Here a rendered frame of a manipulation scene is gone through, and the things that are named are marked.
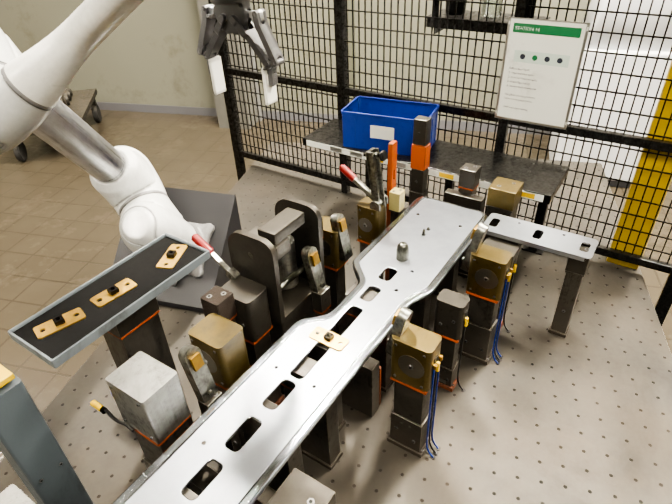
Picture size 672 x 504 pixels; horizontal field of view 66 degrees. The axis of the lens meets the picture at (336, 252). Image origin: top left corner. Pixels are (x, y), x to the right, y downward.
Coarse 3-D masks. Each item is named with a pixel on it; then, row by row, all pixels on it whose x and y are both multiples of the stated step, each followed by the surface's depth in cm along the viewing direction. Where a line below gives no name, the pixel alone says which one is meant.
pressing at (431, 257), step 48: (384, 240) 140; (432, 240) 139; (384, 288) 123; (432, 288) 123; (288, 336) 111; (384, 336) 111; (240, 384) 101; (336, 384) 100; (192, 432) 92; (288, 432) 92; (144, 480) 85; (240, 480) 85
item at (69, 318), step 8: (72, 312) 96; (80, 312) 96; (56, 320) 93; (64, 320) 93; (72, 320) 94; (80, 320) 94; (40, 328) 92; (48, 328) 92; (56, 328) 92; (40, 336) 91
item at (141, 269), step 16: (160, 240) 115; (144, 256) 110; (160, 256) 110; (192, 256) 109; (112, 272) 106; (128, 272) 106; (144, 272) 105; (160, 272) 105; (96, 288) 102; (144, 288) 101; (64, 304) 98; (80, 304) 98; (112, 304) 98; (128, 304) 97; (32, 320) 95; (48, 320) 95; (96, 320) 94; (32, 336) 91; (48, 336) 91; (64, 336) 91; (80, 336) 91; (48, 352) 88
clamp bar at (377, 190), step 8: (368, 152) 135; (376, 152) 136; (384, 152) 135; (368, 160) 137; (376, 160) 139; (384, 160) 136; (368, 168) 138; (376, 168) 140; (376, 176) 139; (376, 184) 139; (376, 192) 141; (384, 192) 144; (376, 200) 142; (384, 200) 144
